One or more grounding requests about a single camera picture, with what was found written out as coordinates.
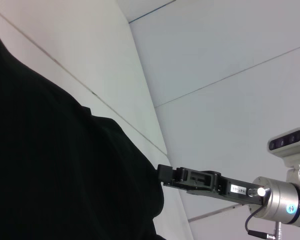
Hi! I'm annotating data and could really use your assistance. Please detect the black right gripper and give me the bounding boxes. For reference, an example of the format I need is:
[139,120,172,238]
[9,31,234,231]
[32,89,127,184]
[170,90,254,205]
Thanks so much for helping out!
[156,164,273,207]

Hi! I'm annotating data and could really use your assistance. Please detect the black shirt with white print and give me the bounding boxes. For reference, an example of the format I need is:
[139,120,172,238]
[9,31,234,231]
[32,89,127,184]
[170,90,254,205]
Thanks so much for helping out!
[0,26,171,240]

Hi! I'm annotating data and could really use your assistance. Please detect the gripper cable with metal plug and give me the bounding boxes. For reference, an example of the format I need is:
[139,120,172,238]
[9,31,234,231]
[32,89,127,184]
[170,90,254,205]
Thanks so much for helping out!
[244,204,284,240]

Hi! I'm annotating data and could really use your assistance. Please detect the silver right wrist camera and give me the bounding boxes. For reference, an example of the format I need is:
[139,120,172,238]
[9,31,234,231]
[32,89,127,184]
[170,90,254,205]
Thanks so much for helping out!
[267,126,300,160]

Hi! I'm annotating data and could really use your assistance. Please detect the silver camera mount bracket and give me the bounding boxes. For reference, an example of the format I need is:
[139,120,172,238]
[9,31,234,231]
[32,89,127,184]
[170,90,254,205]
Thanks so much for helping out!
[282,156,300,188]

